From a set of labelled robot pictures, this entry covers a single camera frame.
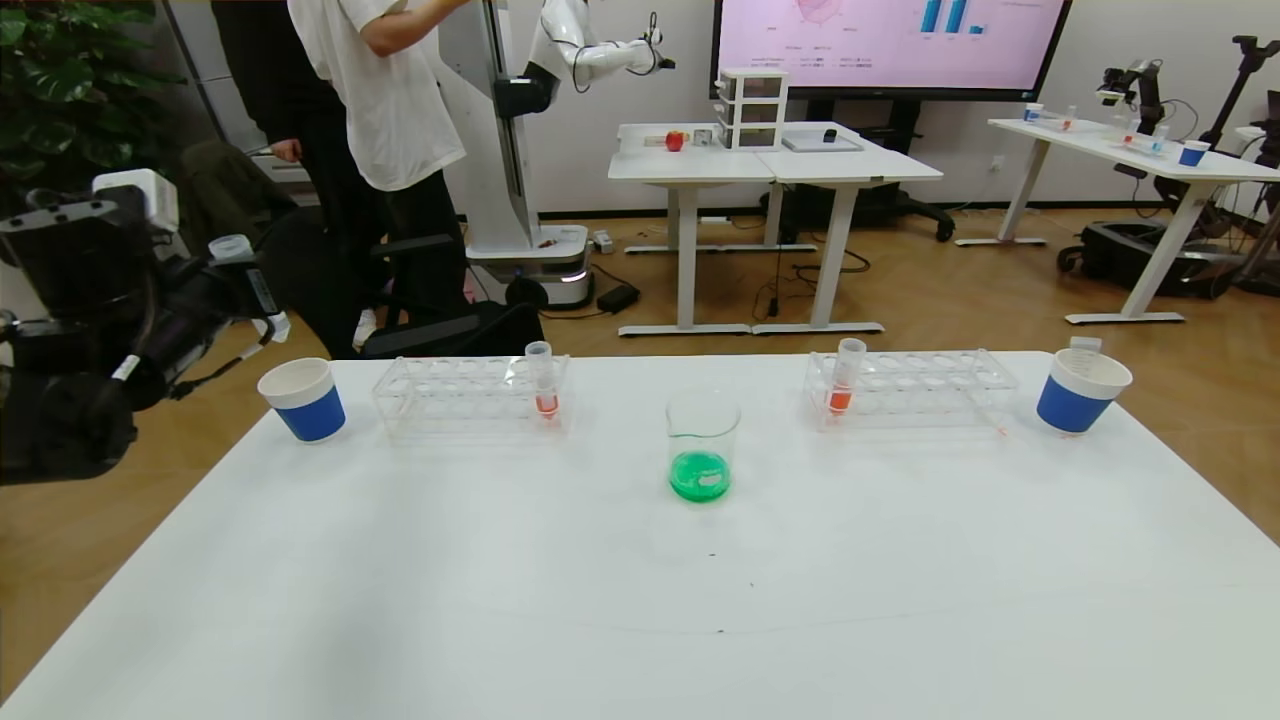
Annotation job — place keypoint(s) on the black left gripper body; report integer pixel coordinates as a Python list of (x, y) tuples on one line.
[(262, 291)]

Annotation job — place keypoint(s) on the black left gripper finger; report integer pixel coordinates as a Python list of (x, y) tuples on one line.
[(270, 327), (190, 330)]

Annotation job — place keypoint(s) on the test tube with blue pigment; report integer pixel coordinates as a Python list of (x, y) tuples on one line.
[(232, 250)]

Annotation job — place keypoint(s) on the test tube with yellow pigment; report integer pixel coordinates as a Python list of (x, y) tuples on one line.
[(1085, 348)]

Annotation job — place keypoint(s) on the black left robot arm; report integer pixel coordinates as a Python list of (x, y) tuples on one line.
[(60, 420)]

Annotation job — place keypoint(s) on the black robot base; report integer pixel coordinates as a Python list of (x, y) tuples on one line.
[(1120, 255)]

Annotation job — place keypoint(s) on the clear acrylic tube rack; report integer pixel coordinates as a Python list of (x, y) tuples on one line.
[(470, 405), (930, 400)]

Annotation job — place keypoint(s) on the test tube with red pigment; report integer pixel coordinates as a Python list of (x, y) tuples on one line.
[(840, 400), (546, 400)]

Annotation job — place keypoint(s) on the glass beaker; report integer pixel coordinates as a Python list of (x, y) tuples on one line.
[(700, 478)]

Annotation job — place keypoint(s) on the black office chair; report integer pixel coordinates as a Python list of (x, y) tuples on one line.
[(320, 285)]

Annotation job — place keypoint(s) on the blue white paper cup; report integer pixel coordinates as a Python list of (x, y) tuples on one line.
[(1072, 405), (310, 410)]

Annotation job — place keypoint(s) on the dark green jacket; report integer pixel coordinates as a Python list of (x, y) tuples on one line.
[(225, 190)]

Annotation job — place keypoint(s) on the person in black clothes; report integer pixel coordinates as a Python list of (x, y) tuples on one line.
[(300, 90)]

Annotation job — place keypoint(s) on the person in white shirt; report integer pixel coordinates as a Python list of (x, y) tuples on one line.
[(400, 110)]

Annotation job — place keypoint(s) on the white mobile robot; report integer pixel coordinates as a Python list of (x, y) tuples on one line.
[(500, 200)]

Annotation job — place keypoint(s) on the large green potted plant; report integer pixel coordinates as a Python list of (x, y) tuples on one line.
[(70, 80)]

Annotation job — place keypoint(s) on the white power strip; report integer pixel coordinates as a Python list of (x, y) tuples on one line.
[(603, 240)]

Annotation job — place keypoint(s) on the black power adapter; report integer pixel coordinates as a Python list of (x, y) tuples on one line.
[(618, 298)]

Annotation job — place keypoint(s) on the red apple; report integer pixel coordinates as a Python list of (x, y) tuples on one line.
[(675, 141)]

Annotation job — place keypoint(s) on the white small drawer unit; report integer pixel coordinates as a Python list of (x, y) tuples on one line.
[(752, 110)]

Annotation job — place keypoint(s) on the grey flat tray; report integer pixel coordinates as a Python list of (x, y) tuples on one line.
[(820, 143)]

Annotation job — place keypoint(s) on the black display stand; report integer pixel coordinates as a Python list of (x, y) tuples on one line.
[(880, 205)]

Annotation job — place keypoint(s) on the long white desk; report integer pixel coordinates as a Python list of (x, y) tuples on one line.
[(1090, 140)]

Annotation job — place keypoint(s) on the small blue paper cup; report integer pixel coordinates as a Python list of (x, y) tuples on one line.
[(1191, 155)]

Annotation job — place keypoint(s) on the black tripod stand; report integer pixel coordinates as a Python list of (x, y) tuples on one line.
[(1255, 50)]

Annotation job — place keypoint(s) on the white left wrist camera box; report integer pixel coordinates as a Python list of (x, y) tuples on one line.
[(140, 198)]

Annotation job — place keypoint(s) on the large wall display screen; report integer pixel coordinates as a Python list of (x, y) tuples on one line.
[(890, 50)]

